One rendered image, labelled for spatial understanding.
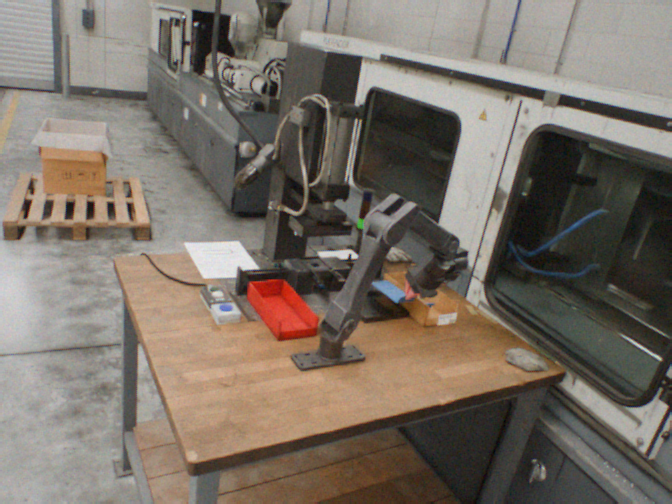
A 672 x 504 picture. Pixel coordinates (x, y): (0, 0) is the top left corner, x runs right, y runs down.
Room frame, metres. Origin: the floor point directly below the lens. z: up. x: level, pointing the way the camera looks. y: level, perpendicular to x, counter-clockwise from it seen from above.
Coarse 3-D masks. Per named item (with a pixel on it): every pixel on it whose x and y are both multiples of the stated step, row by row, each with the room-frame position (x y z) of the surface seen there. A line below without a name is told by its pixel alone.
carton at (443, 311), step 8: (392, 272) 1.73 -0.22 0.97; (400, 272) 1.75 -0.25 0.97; (384, 280) 1.71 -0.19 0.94; (392, 280) 1.68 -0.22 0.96; (400, 280) 1.75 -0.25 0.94; (400, 288) 1.64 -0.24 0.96; (440, 296) 1.64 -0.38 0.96; (408, 304) 1.59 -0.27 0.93; (416, 304) 1.56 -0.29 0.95; (424, 304) 1.53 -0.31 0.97; (440, 304) 1.63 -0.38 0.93; (448, 304) 1.60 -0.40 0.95; (456, 304) 1.57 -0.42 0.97; (416, 312) 1.55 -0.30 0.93; (424, 312) 1.52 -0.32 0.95; (432, 312) 1.61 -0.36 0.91; (440, 312) 1.62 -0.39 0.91; (448, 312) 1.59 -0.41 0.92; (416, 320) 1.54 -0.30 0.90; (424, 320) 1.51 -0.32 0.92; (432, 320) 1.52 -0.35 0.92; (440, 320) 1.54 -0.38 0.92; (448, 320) 1.56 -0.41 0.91
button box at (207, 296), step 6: (144, 252) 1.69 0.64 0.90; (150, 258) 1.64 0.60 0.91; (162, 270) 1.56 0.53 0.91; (168, 276) 1.54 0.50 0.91; (180, 282) 1.52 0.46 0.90; (186, 282) 1.51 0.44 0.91; (204, 288) 1.45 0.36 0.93; (222, 288) 1.47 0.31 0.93; (204, 294) 1.42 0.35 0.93; (210, 294) 1.42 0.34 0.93; (204, 300) 1.42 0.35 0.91; (210, 300) 1.39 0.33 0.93; (216, 300) 1.39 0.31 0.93; (222, 300) 1.40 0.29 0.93; (228, 300) 1.41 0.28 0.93; (210, 306) 1.38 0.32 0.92
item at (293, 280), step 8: (328, 272) 1.63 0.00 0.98; (344, 272) 1.66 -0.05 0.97; (288, 280) 1.61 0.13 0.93; (296, 280) 1.57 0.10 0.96; (304, 280) 1.58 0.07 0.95; (312, 280) 1.60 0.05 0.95; (328, 280) 1.66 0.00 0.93; (296, 288) 1.57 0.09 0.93; (304, 288) 1.59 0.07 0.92; (312, 288) 1.60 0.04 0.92; (328, 288) 1.65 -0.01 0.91; (336, 288) 1.65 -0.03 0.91
